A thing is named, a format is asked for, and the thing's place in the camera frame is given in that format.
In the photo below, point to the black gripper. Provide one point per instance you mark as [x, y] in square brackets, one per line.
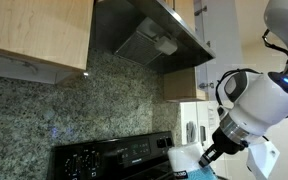
[221, 144]

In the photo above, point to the wooden upper cabinets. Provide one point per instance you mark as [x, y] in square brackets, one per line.
[54, 32]

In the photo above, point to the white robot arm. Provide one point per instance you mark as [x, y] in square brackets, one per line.
[260, 100]

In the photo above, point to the stainless range hood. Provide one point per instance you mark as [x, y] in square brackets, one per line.
[149, 33]

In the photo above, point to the grey open cabinet door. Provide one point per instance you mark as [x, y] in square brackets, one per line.
[216, 24]

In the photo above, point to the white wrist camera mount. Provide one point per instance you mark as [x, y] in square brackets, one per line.
[261, 159]

